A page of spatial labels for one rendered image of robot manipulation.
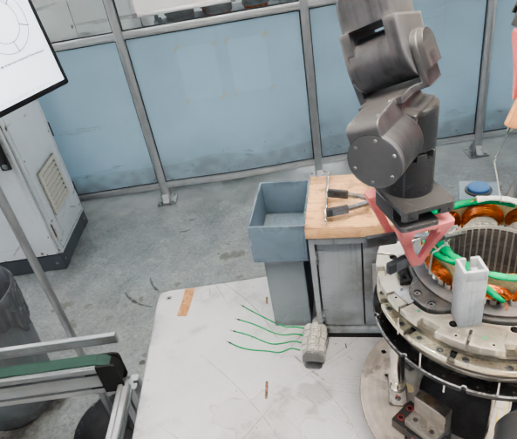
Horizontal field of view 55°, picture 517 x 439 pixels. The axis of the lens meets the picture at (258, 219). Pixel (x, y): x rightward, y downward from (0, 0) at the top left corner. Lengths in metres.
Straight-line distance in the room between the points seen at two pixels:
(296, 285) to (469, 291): 0.47
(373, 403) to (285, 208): 0.43
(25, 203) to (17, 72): 1.48
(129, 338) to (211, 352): 1.29
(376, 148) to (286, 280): 0.58
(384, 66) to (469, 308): 0.31
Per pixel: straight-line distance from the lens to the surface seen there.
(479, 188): 1.04
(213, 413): 1.00
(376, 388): 0.97
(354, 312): 1.03
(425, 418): 0.90
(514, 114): 0.66
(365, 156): 0.49
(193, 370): 1.08
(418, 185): 0.58
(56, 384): 1.27
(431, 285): 0.71
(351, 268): 0.96
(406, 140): 0.50
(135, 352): 2.29
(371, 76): 0.54
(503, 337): 0.67
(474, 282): 0.62
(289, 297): 1.05
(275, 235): 0.92
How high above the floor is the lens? 1.58
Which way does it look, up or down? 33 degrees down
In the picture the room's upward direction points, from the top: 10 degrees counter-clockwise
